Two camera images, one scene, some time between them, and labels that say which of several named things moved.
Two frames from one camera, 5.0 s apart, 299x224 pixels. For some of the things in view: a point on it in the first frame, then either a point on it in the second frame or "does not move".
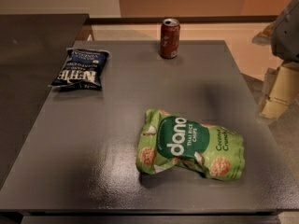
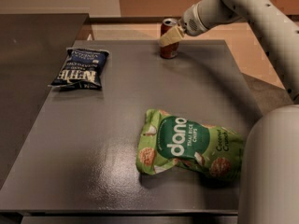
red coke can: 170,37 does not move
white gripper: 287,36 -> 190,24
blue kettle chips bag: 82,69 does not move
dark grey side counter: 34,49 does not move
